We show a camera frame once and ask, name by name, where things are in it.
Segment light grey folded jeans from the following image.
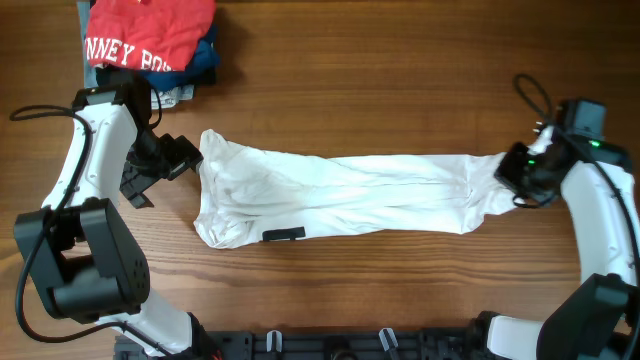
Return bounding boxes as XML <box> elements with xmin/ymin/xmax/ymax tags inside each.
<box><xmin>76</xmin><ymin>1</ymin><xmax>195</xmax><ymax>110</ymax></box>

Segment right black cable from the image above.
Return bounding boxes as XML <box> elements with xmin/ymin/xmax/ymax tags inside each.
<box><xmin>512</xmin><ymin>73</ymin><xmax>640</xmax><ymax>360</ymax></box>

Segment right grey rail clip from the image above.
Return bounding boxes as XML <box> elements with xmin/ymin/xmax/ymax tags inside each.
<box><xmin>378</xmin><ymin>327</ymin><xmax>398</xmax><ymax>352</ymax></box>

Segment left grey rail clip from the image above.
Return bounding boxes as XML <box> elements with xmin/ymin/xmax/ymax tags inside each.
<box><xmin>266</xmin><ymin>330</ymin><xmax>283</xmax><ymax>354</ymax></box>

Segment black folded garment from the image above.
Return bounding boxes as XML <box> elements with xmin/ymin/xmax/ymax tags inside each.
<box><xmin>95</xmin><ymin>66</ymin><xmax>216</xmax><ymax>92</ymax></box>

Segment black shirt neck label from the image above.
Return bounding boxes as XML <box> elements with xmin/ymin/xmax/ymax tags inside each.
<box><xmin>262</xmin><ymin>227</ymin><xmax>306</xmax><ymax>242</ymax></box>

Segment left black cable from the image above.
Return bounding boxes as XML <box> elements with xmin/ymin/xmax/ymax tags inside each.
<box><xmin>8</xmin><ymin>104</ymin><xmax>171</xmax><ymax>359</ymax></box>

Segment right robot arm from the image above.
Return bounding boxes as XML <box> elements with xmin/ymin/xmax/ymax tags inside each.
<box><xmin>485</xmin><ymin>98</ymin><xmax>639</xmax><ymax>359</ymax></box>

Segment red folded t-shirt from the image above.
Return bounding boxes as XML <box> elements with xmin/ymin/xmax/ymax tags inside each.
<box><xmin>85</xmin><ymin>0</ymin><xmax>216</xmax><ymax>72</ymax></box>

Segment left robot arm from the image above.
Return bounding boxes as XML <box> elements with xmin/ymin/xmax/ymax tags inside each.
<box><xmin>9</xmin><ymin>72</ymin><xmax>222</xmax><ymax>359</ymax></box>

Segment black cable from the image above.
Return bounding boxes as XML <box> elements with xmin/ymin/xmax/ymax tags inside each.
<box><xmin>512</xmin><ymin>73</ymin><xmax>640</xmax><ymax>360</ymax></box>
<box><xmin>8</xmin><ymin>104</ymin><xmax>171</xmax><ymax>359</ymax></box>

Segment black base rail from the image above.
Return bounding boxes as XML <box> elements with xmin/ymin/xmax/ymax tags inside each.
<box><xmin>208</xmin><ymin>328</ymin><xmax>497</xmax><ymax>360</ymax></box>

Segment navy blue folded garment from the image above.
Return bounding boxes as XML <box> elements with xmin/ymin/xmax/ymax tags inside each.
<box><xmin>134</xmin><ymin>23</ymin><xmax>223</xmax><ymax>93</ymax></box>

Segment white t-shirt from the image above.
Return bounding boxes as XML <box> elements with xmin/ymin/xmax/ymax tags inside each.
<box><xmin>194</xmin><ymin>130</ymin><xmax>515</xmax><ymax>249</ymax></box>

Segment grey rail clip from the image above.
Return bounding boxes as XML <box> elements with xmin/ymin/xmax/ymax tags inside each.
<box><xmin>266</xmin><ymin>330</ymin><xmax>283</xmax><ymax>354</ymax></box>
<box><xmin>378</xmin><ymin>327</ymin><xmax>398</xmax><ymax>352</ymax></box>

